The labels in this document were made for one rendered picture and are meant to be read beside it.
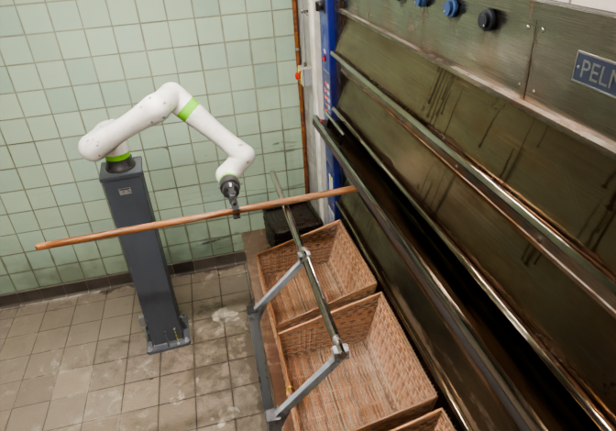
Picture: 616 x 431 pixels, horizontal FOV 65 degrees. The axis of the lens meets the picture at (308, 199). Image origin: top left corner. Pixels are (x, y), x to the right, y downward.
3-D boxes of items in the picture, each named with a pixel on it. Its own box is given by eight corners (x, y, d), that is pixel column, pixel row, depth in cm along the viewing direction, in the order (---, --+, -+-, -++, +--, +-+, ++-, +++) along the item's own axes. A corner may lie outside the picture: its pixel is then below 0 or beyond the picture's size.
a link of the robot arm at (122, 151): (96, 164, 240) (85, 127, 230) (113, 150, 253) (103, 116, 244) (120, 164, 238) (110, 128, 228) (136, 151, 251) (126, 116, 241)
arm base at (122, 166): (107, 155, 263) (104, 145, 260) (136, 150, 267) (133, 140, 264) (104, 175, 242) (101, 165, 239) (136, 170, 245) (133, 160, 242)
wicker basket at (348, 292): (342, 259, 274) (341, 217, 260) (379, 328, 226) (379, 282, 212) (257, 276, 265) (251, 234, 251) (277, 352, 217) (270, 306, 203)
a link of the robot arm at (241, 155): (187, 120, 233) (182, 124, 223) (202, 103, 231) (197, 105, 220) (246, 169, 242) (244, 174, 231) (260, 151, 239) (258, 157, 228)
